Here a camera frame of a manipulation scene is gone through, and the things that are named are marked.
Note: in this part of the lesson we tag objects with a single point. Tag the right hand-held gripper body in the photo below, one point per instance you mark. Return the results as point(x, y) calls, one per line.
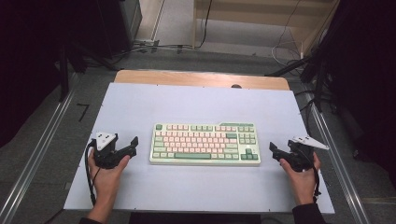
point(300, 155)

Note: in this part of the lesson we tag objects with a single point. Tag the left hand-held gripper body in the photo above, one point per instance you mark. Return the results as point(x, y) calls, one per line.
point(104, 140)

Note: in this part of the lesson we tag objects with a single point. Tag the green and pink keyboard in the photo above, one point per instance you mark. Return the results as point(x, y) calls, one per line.
point(205, 146)

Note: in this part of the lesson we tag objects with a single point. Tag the person's right hand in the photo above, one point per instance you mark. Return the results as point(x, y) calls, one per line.
point(303, 186)

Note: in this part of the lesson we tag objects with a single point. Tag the person's left hand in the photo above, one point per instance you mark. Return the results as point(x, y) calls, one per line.
point(106, 183)

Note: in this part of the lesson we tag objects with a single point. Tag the dark round table grommet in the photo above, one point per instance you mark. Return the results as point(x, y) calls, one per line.
point(236, 86)

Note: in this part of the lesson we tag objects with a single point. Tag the black metal stand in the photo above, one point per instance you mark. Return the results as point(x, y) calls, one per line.
point(63, 74)
point(317, 77)

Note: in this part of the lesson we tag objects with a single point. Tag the person's dark clothing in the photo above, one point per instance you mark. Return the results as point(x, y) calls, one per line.
point(193, 219)

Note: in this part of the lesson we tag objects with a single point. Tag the dark curtain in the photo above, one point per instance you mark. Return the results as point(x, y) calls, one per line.
point(28, 62)
point(367, 77)

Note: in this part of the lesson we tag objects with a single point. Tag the black equipment cabinet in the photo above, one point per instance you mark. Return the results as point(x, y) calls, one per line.
point(121, 21)

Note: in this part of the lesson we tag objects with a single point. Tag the light wooden shelf unit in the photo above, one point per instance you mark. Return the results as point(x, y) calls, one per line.
point(264, 18)

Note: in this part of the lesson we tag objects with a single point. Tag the metal floor rail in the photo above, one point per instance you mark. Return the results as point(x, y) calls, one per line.
point(34, 161)
point(339, 168)

